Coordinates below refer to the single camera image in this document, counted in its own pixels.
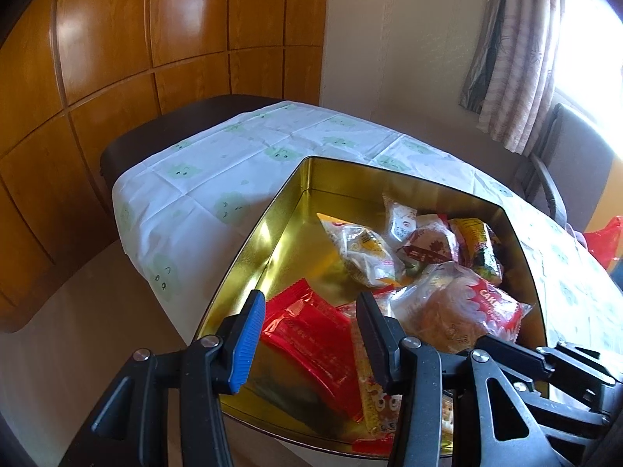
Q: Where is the yellow green snack packet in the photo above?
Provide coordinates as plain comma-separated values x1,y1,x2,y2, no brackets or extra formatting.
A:
473,248,505,284

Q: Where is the long red snack packet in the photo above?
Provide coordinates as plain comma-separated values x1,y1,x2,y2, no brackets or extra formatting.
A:
260,279,364,422

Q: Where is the window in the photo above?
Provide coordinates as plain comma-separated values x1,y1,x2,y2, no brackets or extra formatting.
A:
550,0,623,142

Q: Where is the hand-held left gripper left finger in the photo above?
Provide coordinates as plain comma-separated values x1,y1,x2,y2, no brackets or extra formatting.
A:
58,289,268,467

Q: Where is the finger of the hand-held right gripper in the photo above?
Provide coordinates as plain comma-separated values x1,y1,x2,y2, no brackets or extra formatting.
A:
510,381,610,422
478,335,617,388

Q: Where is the bread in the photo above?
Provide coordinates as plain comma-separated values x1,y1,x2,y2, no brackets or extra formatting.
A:
389,262,534,357

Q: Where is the grey yellow blue chair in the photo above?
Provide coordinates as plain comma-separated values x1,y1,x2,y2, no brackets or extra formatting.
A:
511,102,623,234

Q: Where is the white tablecloth green cloud print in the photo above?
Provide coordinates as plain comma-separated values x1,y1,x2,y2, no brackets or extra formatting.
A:
112,100,623,341

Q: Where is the red plastic bag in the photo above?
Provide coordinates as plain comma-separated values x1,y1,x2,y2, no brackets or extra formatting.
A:
581,215,623,283

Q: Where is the brown red snack packet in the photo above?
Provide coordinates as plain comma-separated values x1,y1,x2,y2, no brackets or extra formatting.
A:
396,219,459,267

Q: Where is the clear packet yellow pastry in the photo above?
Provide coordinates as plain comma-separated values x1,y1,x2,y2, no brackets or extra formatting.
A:
316,212,406,289

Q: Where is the beige patterned curtain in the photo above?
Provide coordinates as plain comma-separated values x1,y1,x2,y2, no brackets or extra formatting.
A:
460,0,568,156

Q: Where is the wooden panel cabinet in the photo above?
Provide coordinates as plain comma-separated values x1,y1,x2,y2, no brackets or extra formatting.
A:
0,0,332,334

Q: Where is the brown crispy bar packet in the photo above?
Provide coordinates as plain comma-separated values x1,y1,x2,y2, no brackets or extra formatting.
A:
349,302,454,455

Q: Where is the yellow black snack packet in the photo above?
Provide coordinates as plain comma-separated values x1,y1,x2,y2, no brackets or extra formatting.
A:
448,218,503,255

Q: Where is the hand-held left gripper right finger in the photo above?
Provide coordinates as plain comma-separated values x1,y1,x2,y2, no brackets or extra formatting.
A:
355,291,565,467

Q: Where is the dark brown table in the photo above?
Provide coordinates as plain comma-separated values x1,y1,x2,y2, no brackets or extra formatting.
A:
100,95,283,195

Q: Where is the maroon tin box gold interior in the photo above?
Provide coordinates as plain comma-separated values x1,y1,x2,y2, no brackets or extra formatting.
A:
195,156,551,458

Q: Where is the white silver snack packet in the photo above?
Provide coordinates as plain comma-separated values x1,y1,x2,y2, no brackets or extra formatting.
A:
382,195,419,245

